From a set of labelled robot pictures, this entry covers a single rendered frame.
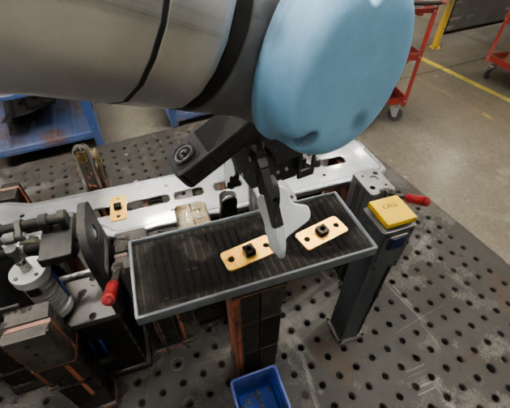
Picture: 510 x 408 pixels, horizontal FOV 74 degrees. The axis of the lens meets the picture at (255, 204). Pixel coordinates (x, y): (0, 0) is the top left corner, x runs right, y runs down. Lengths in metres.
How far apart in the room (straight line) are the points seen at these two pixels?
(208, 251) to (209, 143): 0.23
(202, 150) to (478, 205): 2.44
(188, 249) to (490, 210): 2.35
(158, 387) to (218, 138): 0.72
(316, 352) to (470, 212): 1.84
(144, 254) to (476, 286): 0.98
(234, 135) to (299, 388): 0.71
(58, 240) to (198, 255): 0.23
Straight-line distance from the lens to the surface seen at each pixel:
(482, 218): 2.60
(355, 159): 1.01
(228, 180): 0.48
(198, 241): 0.55
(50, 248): 0.63
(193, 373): 0.95
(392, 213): 0.63
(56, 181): 1.56
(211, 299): 0.49
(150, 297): 0.51
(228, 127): 0.36
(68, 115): 3.22
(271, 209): 0.38
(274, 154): 0.37
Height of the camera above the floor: 1.58
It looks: 45 degrees down
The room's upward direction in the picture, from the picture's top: straight up
